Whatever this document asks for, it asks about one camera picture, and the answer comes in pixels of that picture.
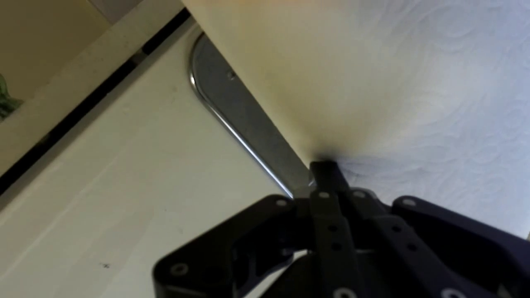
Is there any cream wall cabinet holding towel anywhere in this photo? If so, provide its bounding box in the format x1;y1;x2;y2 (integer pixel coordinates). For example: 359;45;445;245
0;0;311;298

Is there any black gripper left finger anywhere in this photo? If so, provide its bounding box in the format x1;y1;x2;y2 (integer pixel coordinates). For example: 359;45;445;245
152;160;369;298

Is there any white paper towel roll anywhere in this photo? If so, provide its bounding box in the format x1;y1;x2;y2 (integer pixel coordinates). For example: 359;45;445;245
180;0;530;242

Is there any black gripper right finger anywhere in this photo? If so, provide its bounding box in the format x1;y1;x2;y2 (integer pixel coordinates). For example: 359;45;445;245
329;160;530;298

